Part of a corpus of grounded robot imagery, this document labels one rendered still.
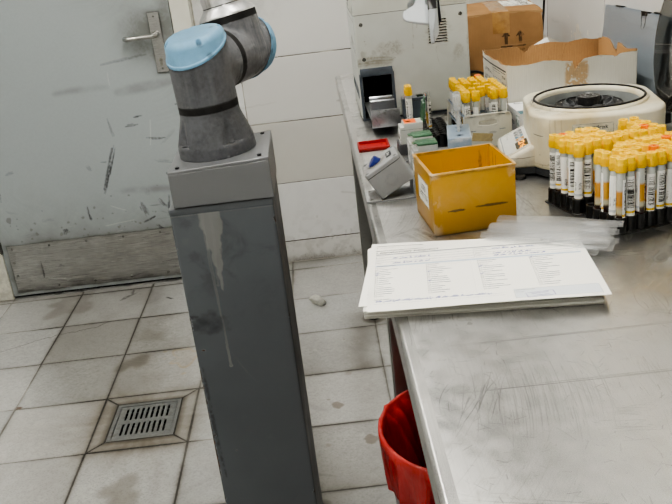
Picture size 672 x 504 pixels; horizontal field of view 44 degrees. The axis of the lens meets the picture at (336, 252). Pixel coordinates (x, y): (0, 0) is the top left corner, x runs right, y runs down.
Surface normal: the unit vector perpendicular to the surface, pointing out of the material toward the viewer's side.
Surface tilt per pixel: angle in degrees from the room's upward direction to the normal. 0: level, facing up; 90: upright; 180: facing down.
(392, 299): 1
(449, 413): 0
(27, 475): 0
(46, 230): 90
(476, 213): 90
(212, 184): 90
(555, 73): 97
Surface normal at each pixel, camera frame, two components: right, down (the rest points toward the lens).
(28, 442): -0.11, -0.92
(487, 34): -0.08, 0.36
